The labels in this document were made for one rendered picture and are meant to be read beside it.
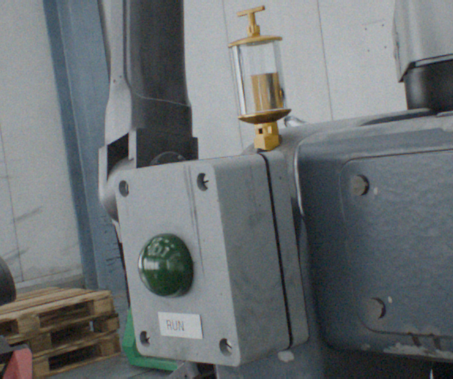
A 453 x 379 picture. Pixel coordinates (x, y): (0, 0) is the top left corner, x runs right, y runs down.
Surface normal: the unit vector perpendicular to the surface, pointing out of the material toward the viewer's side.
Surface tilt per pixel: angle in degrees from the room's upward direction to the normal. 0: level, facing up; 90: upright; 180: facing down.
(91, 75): 90
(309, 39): 90
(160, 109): 78
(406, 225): 90
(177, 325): 90
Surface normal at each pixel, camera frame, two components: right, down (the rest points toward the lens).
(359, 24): -0.73, 0.14
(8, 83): 0.67, -0.05
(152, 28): 0.49, -0.24
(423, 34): -0.88, 0.14
